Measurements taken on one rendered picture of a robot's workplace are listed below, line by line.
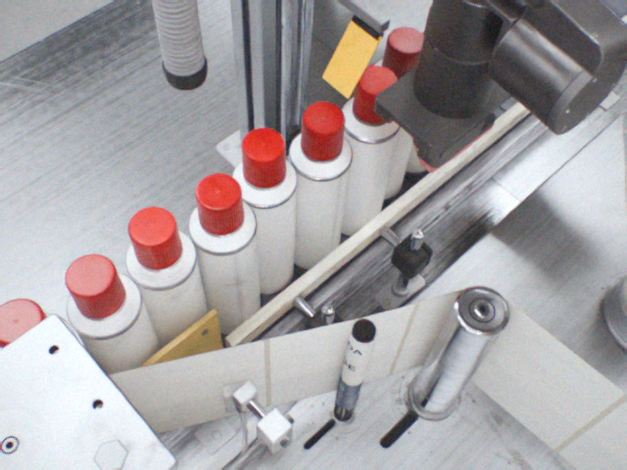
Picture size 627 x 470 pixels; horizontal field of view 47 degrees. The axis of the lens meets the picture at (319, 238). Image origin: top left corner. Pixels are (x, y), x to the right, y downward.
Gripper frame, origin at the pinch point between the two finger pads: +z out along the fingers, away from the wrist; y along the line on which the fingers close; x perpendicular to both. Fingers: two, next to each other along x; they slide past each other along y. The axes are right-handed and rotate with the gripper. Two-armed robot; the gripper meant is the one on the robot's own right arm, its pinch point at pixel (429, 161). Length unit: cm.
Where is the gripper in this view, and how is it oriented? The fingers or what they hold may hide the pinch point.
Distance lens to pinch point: 63.0
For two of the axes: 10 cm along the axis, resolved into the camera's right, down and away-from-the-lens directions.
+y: 7.3, -5.7, 3.7
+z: -0.5, 5.0, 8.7
